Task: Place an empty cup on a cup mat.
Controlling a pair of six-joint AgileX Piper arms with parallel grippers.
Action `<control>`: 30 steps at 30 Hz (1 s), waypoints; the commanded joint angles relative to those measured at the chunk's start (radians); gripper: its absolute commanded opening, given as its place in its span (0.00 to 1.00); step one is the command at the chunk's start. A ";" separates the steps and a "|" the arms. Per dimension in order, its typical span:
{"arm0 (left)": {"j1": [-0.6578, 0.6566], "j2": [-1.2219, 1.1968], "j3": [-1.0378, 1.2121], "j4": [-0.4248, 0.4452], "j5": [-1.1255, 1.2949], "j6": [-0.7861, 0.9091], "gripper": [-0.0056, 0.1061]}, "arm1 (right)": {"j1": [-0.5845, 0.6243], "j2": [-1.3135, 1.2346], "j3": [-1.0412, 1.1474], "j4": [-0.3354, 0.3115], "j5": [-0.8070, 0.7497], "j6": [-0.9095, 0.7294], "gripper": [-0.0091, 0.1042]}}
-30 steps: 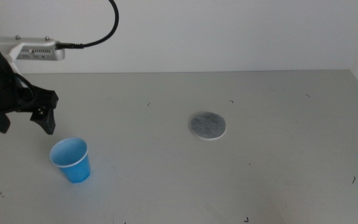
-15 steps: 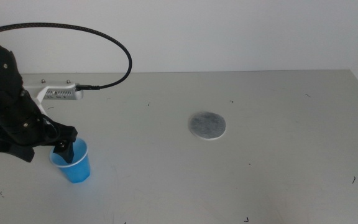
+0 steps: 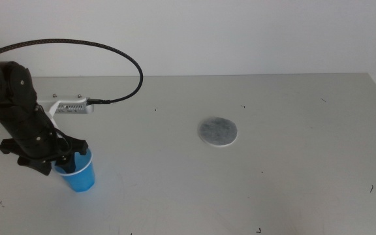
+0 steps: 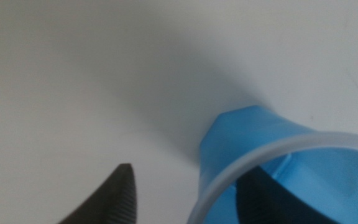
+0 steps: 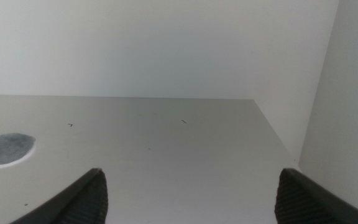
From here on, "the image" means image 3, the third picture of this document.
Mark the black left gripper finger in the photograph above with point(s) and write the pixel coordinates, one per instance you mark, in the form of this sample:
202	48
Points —
39	166
66	164

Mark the blue plastic cup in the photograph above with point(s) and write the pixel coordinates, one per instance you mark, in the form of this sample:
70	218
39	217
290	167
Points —
83	179

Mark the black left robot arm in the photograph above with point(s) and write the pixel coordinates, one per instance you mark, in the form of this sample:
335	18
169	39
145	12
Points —
8	94

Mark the round grey cup mat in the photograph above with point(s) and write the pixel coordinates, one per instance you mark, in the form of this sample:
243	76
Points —
217	131

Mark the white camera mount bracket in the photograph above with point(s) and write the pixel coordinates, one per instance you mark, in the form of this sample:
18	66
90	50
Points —
49	103

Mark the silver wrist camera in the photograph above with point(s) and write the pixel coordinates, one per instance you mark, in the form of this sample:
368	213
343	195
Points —
77	108

